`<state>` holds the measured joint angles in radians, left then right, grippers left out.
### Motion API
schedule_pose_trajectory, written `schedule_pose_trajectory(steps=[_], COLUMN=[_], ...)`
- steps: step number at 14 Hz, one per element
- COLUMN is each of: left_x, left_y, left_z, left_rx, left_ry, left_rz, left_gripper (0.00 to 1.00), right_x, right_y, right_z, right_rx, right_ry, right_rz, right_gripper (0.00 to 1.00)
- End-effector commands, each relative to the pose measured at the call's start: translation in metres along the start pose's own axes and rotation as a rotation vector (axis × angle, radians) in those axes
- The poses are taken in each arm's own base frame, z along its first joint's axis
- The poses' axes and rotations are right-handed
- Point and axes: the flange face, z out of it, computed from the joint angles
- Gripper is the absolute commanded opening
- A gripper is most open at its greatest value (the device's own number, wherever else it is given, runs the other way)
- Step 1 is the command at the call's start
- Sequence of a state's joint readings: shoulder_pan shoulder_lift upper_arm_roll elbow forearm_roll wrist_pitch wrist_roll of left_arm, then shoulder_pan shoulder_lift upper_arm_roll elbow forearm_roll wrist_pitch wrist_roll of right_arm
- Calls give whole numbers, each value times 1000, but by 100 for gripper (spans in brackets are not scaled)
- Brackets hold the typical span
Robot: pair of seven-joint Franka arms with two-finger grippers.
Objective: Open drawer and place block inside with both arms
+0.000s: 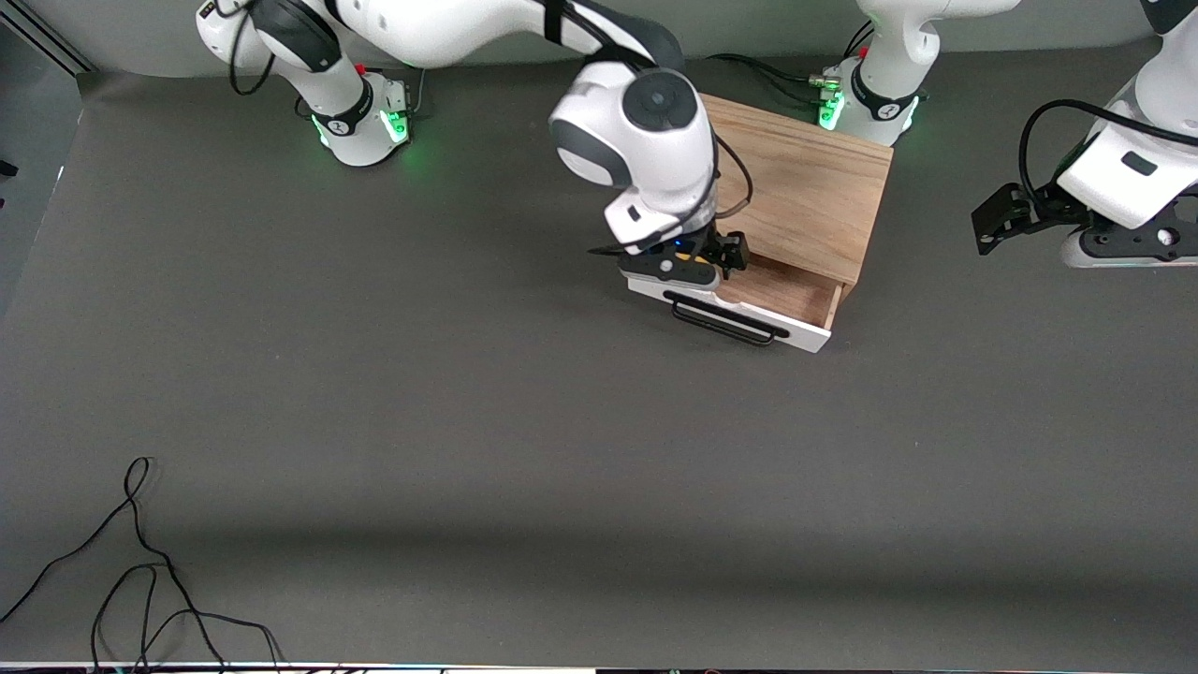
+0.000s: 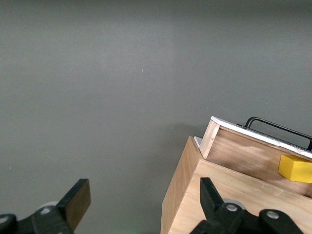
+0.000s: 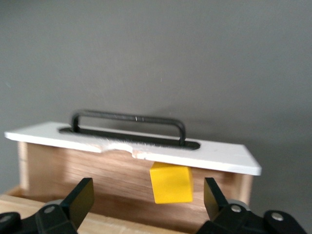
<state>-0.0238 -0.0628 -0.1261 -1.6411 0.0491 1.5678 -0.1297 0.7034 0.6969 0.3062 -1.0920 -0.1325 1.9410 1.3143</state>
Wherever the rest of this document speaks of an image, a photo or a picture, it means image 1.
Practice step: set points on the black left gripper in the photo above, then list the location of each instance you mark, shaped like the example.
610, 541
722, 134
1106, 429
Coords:
1044, 205

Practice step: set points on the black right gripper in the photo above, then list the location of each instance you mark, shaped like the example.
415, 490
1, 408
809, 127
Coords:
722, 249

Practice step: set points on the white drawer with wooden interior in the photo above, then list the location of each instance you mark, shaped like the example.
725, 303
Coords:
786, 295

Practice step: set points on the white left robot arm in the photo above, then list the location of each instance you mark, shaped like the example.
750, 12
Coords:
1161, 94

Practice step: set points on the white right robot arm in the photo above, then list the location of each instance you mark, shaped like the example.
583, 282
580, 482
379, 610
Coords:
646, 140

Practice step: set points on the wooden drawer cabinet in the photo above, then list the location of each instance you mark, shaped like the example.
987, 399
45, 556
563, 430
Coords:
805, 187

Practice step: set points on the grey table cloth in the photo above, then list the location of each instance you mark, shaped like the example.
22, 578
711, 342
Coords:
468, 421

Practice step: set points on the grey metal frame rail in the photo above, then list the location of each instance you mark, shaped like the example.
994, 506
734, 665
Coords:
37, 33

